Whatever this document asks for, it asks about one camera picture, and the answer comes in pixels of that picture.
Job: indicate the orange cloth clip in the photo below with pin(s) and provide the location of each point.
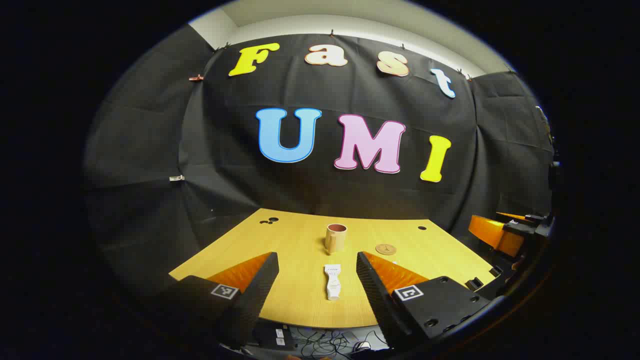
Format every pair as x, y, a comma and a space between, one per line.
196, 78

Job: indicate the black backdrop cloth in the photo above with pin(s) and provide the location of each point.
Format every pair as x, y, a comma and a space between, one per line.
225, 175

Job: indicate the white toothpaste tube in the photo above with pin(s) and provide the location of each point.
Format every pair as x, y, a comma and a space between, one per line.
333, 282

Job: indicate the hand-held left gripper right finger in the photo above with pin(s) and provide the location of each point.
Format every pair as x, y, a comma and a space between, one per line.
375, 290

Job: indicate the beige cup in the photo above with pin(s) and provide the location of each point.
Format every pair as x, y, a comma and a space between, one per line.
335, 240

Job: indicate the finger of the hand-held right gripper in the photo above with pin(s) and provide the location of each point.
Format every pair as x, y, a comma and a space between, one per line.
515, 218
495, 232

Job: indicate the wooden desktop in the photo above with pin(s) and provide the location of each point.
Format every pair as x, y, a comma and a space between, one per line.
300, 240

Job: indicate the black box with white labels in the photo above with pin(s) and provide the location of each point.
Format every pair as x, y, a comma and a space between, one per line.
272, 337

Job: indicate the round cork coaster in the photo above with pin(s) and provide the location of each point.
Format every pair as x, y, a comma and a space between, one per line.
386, 249

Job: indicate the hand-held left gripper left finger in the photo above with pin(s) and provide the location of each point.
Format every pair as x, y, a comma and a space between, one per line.
260, 290

